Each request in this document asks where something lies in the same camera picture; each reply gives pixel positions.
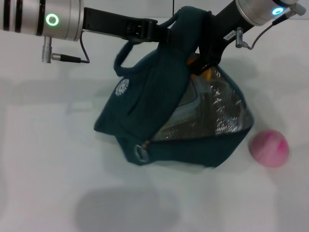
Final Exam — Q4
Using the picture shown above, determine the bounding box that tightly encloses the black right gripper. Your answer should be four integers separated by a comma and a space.
190, 1, 245, 77

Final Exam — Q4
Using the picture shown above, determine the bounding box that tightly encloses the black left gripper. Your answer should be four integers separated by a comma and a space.
82, 6, 175, 46

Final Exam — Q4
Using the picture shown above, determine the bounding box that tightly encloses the yellow banana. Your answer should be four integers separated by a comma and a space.
187, 53, 213, 80

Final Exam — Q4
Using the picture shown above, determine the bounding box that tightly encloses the dark teal lunch bag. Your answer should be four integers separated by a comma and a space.
93, 6, 255, 169

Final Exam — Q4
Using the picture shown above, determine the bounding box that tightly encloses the pink peach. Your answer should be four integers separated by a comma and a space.
248, 129, 290, 168

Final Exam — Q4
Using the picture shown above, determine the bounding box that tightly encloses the right arm connector cable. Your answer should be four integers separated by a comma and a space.
234, 3, 308, 49

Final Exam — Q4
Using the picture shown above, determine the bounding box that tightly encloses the arm connector cable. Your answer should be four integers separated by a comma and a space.
41, 36, 90, 65
234, 3, 308, 49

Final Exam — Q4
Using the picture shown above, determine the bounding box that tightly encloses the left arm connector cable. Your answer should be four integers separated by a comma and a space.
41, 36, 90, 65

